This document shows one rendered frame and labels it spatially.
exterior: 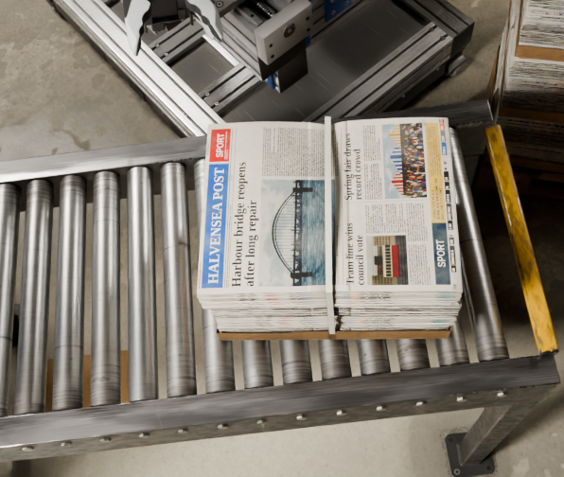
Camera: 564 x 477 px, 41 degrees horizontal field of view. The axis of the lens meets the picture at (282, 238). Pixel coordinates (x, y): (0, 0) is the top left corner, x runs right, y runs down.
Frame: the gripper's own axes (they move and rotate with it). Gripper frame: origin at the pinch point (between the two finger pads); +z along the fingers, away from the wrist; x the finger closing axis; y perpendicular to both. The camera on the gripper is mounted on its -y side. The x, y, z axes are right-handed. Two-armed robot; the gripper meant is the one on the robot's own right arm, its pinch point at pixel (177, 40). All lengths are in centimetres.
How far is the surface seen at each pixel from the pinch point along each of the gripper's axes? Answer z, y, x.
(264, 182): 12.5, 19.2, -9.2
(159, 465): 27, 127, 20
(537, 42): -25, 47, -81
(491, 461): 49, 116, -62
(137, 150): -15.0, 45.2, 8.2
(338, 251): 26.4, 18.4, -16.5
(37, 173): -16, 48, 28
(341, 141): 8.9, 17.9, -22.1
